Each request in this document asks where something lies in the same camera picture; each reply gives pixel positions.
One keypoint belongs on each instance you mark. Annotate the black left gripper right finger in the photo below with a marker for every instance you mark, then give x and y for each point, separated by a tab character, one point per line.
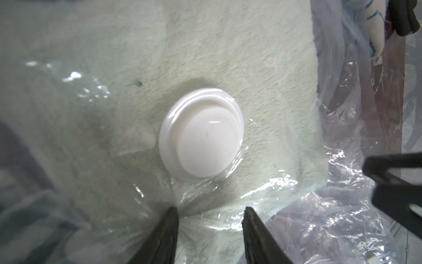
260	246

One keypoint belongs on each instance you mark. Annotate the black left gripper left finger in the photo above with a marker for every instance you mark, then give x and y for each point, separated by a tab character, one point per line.
158	241

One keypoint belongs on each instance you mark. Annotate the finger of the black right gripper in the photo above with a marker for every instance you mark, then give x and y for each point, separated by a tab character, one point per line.
394	196

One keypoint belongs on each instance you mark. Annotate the green white striped towel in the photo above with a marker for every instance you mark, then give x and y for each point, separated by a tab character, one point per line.
35	229

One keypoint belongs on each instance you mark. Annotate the clear plastic vacuum bag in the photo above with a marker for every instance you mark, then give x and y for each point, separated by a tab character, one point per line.
337	224

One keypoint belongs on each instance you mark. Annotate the cream towel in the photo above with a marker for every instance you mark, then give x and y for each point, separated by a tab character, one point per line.
85	88

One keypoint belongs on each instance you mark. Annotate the blue white striped towel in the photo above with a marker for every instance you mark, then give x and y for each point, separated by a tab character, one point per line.
367	21

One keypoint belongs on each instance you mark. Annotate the white vacuum bag valve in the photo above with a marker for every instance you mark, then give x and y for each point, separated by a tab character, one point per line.
201	134

